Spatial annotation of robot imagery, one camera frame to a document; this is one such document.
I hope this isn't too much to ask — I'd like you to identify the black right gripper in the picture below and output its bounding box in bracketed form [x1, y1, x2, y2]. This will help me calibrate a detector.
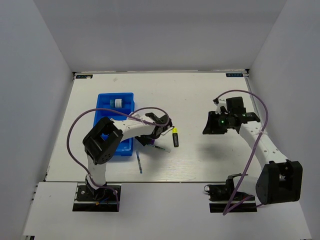
[202, 110, 233, 134]

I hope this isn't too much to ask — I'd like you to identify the blue gel jar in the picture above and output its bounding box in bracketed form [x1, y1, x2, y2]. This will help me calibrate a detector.
[109, 98, 125, 109]

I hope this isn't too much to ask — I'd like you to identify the purple cap black marker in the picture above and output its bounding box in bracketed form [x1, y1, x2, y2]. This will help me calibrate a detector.
[149, 139, 156, 145]

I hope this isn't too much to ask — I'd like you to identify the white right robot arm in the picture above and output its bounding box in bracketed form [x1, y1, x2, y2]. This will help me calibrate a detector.
[215, 97, 303, 205]

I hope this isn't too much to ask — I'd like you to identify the blue white pen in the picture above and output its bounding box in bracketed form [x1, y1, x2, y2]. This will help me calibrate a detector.
[136, 151, 143, 174]

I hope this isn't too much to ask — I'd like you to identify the yellow cap highlighter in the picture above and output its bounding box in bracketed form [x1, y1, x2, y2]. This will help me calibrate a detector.
[172, 127, 179, 148]

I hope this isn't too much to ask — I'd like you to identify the right corner label sticker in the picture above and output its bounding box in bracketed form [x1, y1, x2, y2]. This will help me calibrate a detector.
[225, 72, 244, 78]

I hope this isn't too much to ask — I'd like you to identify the corner label sticker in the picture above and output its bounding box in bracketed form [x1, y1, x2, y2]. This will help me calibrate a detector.
[75, 74, 93, 79]
[225, 72, 244, 78]

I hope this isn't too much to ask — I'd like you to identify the blue compartment tray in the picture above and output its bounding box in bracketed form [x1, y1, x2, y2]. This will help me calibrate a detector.
[93, 92, 136, 157]

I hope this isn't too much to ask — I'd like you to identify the left corner label sticker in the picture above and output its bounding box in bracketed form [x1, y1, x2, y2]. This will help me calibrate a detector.
[75, 74, 93, 79]

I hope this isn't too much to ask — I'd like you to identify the aluminium table edge rail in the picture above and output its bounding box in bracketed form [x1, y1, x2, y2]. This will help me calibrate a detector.
[244, 69, 283, 182]

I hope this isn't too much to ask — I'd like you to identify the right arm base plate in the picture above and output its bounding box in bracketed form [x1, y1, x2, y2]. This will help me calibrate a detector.
[203, 183, 258, 214]

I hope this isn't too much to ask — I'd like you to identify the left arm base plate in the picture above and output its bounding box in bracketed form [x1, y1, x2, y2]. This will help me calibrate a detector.
[72, 183, 119, 213]

